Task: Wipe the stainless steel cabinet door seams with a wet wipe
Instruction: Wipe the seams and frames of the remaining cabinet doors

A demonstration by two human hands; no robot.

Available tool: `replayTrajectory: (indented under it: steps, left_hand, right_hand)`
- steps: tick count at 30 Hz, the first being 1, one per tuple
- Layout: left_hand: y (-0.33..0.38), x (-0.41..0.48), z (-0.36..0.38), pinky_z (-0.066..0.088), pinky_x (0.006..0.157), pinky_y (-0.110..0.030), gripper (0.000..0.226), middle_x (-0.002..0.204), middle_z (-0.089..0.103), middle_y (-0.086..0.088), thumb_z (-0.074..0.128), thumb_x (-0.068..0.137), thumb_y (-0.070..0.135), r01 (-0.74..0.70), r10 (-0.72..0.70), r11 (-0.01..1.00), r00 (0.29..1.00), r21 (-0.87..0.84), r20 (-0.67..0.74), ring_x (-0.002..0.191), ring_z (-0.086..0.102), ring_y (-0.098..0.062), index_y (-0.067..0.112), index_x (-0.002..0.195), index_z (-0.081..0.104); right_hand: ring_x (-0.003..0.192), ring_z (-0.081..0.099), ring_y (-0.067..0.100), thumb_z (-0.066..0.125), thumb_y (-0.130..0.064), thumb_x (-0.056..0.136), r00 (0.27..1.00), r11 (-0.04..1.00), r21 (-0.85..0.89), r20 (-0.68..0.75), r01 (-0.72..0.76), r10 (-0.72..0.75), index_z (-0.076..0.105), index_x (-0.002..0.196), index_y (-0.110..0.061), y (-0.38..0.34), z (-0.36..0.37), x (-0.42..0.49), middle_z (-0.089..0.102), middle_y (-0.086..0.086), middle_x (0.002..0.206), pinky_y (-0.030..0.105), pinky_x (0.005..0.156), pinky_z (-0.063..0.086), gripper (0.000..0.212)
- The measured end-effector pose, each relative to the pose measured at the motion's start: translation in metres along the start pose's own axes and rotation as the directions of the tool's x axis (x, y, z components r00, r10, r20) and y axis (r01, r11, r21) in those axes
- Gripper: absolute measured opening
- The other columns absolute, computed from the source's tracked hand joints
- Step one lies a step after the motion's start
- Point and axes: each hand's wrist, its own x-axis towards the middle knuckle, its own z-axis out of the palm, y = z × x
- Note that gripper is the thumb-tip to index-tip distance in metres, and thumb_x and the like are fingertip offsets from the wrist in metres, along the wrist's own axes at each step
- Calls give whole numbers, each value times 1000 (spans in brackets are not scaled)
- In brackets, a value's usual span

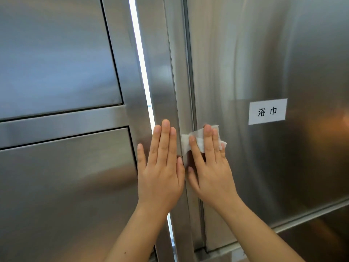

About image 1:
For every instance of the steel linen shelf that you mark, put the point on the steel linen shelf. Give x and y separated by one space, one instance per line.
161 65

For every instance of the person's left hand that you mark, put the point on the person's left hand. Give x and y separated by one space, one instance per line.
161 185

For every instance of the person's right hand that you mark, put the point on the person's right hand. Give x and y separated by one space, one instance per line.
215 182

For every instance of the stainless steel cabinet body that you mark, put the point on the stainless steel cabinet body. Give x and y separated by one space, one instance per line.
54 126

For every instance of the person's right forearm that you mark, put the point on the person's right forearm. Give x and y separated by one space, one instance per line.
253 237

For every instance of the white paper label bath towel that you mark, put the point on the white paper label bath towel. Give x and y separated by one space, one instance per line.
267 111

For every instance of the white wet wipe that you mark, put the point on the white wet wipe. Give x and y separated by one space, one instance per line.
185 140

